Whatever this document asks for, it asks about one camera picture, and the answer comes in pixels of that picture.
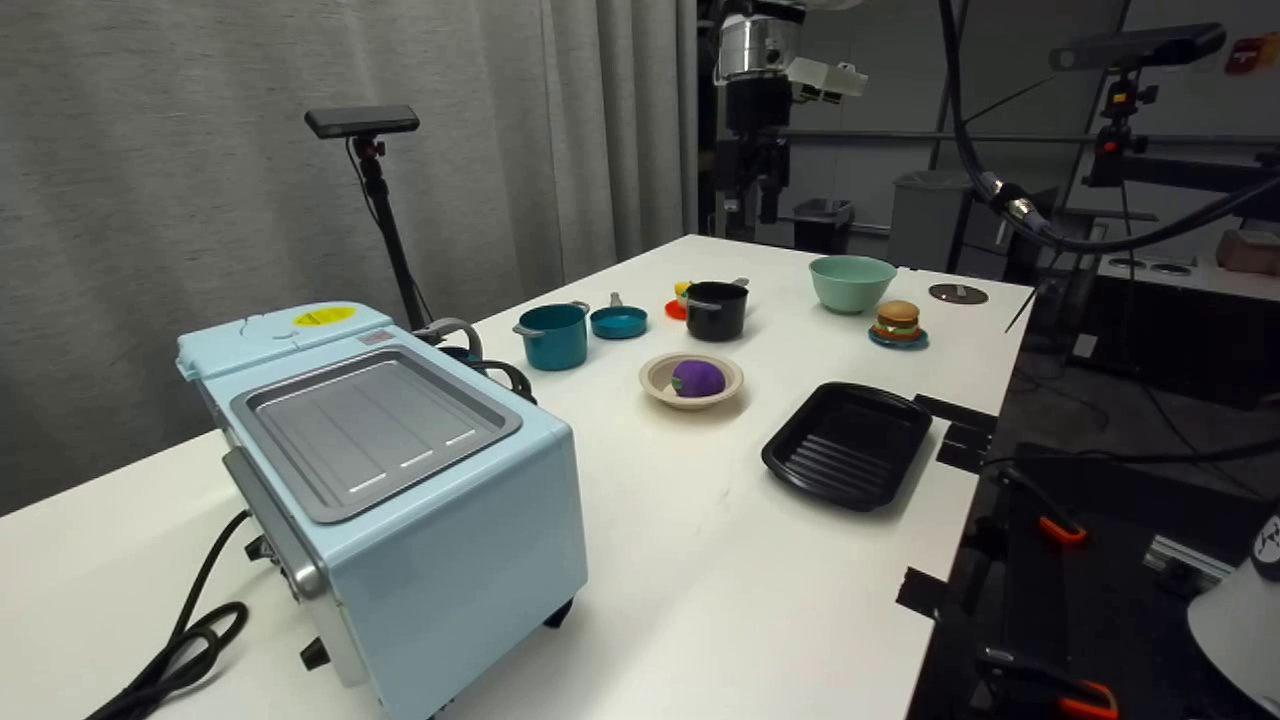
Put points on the silver round disc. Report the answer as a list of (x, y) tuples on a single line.
[(959, 294)]

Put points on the black bar camera on tripod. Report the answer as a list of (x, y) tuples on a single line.
[(363, 122)]

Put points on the gray cabinet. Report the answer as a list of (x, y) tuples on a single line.
[(926, 221)]

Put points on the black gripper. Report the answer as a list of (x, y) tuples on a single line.
[(760, 122)]

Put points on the black tape piece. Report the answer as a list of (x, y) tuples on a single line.
[(959, 411), (926, 588), (963, 448)]

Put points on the small teal saucer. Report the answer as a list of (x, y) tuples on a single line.
[(899, 340)]

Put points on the purple round toy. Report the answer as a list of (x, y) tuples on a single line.
[(698, 378)]

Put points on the teal pot lid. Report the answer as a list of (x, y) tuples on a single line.
[(620, 320)]

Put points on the beige round plate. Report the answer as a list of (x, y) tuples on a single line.
[(657, 380)]

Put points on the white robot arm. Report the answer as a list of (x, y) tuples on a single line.
[(747, 46)]

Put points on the black bin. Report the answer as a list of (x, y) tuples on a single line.
[(820, 225)]

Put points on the orange yellow toy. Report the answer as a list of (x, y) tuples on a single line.
[(676, 302)]

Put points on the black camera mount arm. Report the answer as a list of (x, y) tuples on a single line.
[(1121, 125)]

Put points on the teal toy pot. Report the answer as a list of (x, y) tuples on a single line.
[(552, 340)]

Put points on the gray curtain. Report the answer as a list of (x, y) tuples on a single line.
[(162, 212)]

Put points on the black toy pot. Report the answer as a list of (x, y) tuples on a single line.
[(717, 315)]

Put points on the black equipment case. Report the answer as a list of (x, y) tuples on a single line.
[(1174, 332)]

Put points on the black ribbed grill tray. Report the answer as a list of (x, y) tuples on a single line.
[(845, 444)]

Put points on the white cone shade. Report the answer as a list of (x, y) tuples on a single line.
[(1240, 634)]

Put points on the black bar camera on mount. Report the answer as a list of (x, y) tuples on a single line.
[(1140, 46)]

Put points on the mint green bowl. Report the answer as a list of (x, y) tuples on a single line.
[(851, 280)]

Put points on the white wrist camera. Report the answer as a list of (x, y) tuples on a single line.
[(826, 77)]

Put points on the toy burger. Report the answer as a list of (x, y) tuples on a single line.
[(899, 317)]

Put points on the black tripod stand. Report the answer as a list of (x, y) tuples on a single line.
[(387, 225)]

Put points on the light blue toaster oven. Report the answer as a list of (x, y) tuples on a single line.
[(426, 532)]

